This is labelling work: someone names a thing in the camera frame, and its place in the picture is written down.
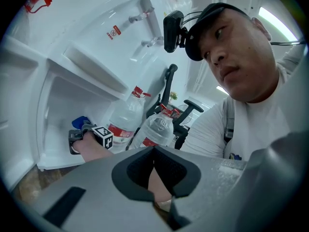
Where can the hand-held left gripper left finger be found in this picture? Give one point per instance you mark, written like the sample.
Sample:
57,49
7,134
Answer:
101,197

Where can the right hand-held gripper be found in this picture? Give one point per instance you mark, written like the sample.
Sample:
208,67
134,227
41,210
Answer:
105,136

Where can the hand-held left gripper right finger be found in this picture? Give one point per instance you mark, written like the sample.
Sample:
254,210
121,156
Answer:
207,190

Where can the blue cloth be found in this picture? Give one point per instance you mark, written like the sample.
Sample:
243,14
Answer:
79,122

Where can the white water dispenser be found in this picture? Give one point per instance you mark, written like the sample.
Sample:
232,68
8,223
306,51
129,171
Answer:
96,33

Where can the person's right forearm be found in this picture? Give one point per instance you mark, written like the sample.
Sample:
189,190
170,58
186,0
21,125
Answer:
91,149

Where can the person's white printed shirt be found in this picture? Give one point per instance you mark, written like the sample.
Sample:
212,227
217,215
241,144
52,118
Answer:
260,124

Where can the black office chair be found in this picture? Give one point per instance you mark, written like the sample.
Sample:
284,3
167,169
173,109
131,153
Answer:
171,81

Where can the ceiling light panel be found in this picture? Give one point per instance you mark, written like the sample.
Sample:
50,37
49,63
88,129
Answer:
222,90
277,23

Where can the person's head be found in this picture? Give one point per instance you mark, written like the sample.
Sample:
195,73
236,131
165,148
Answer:
241,57

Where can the black cap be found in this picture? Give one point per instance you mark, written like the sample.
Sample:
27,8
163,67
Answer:
212,16

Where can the black head camera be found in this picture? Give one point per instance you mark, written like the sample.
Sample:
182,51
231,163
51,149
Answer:
172,30

